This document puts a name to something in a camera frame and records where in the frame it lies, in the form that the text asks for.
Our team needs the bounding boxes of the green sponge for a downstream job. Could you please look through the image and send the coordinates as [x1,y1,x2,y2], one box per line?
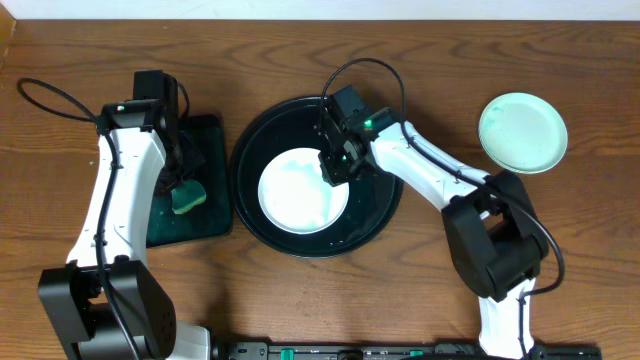
[171,179,207,215]

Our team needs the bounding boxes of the white plate with green stain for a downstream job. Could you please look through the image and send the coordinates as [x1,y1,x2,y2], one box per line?
[257,147,350,235]

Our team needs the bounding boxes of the light green stained plate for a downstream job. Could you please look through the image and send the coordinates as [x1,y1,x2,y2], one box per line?
[478,92,569,174]

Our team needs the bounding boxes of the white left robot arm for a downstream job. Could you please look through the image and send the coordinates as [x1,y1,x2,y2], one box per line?
[38,128,212,359]

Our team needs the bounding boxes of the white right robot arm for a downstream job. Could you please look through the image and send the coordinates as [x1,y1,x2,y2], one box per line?
[315,117,556,359]

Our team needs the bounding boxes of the round black tray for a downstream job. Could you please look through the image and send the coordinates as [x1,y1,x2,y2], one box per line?
[229,96,403,258]

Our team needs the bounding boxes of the black rectangular sponge tray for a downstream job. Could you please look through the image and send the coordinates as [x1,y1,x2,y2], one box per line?
[146,114,232,248]

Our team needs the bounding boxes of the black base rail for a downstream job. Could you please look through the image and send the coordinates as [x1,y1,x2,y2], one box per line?
[209,322,603,360]

